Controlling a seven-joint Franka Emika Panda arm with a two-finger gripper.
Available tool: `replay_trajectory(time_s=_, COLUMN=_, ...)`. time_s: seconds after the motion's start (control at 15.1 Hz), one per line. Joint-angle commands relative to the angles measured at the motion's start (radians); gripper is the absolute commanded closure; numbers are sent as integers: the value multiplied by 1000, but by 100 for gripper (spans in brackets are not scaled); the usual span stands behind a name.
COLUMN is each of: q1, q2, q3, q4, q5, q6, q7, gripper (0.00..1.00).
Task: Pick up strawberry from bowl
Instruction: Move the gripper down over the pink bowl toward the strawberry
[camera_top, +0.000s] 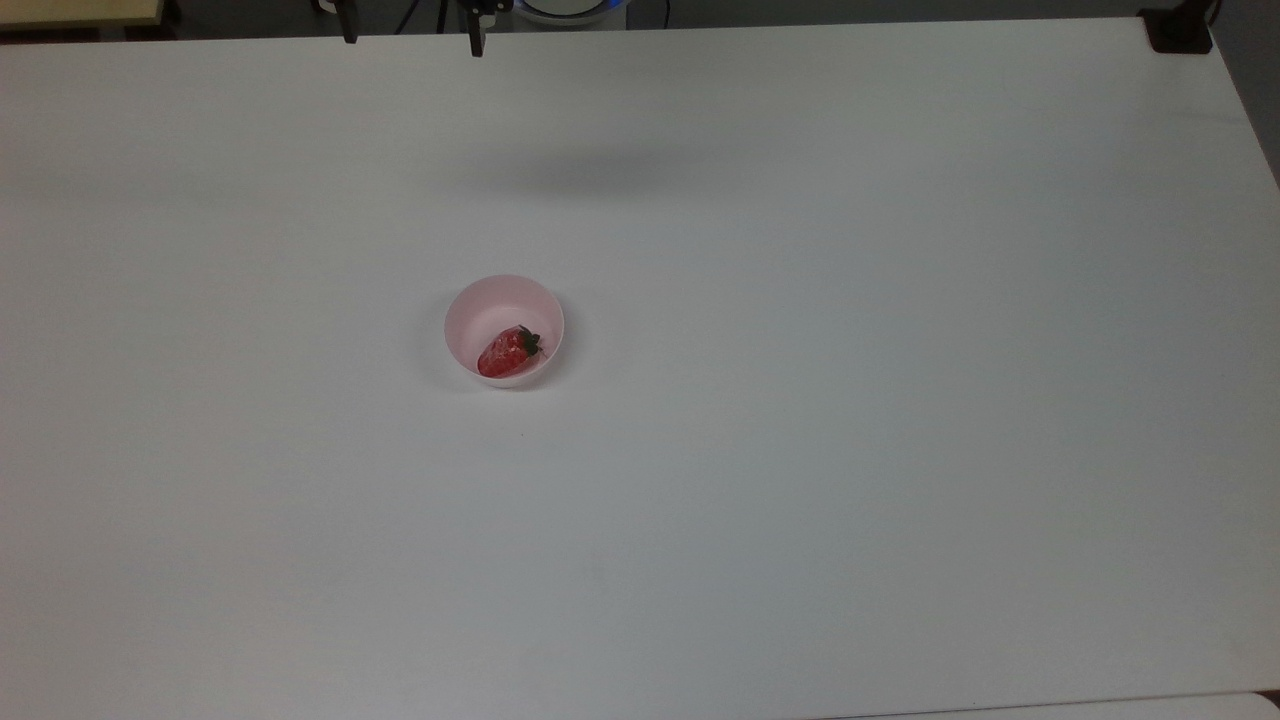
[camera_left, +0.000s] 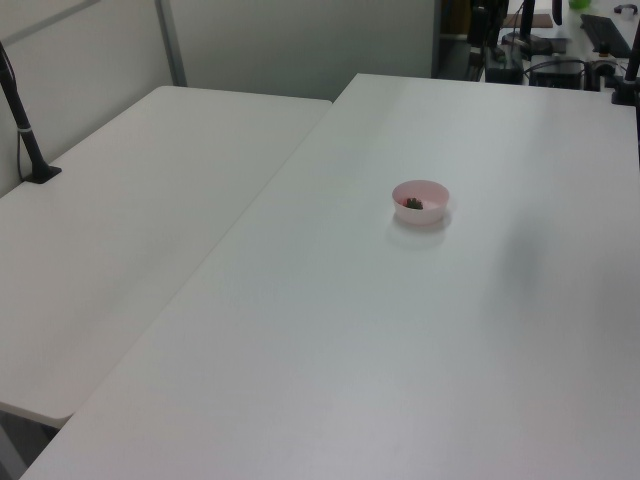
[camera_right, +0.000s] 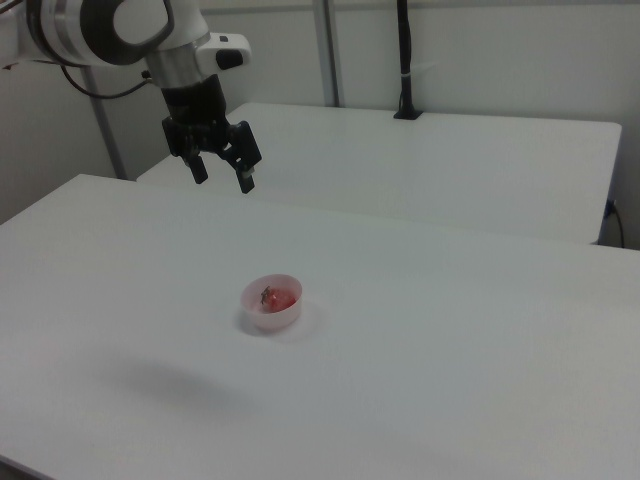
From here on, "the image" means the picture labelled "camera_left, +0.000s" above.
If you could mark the red strawberry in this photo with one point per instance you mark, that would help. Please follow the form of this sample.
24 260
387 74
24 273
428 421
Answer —
413 203

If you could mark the pink plastic bowl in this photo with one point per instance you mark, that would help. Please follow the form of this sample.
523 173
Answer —
430 214

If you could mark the white adjacent table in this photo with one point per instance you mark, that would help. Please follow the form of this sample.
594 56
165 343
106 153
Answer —
125 210

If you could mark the black box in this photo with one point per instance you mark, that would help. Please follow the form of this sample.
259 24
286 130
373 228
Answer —
504 67

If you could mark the black upright bar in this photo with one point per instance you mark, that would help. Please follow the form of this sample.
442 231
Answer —
480 27

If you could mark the black monitor stand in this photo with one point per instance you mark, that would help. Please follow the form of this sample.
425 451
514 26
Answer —
527 42

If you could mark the black electronic device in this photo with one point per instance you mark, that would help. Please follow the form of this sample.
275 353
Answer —
557 75

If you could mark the brown board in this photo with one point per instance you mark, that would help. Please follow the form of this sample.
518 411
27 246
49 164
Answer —
542 21

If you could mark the black pole with table clamp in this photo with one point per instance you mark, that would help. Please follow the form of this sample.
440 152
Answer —
627 85

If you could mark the green round object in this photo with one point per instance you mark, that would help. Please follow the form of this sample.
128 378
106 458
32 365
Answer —
581 3

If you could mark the black keyboard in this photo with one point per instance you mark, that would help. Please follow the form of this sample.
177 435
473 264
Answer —
606 34

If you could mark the grey metal partition post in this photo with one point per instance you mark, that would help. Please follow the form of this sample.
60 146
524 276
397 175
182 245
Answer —
172 45

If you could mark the black camera pole with base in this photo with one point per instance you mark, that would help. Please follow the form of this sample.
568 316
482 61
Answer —
20 115

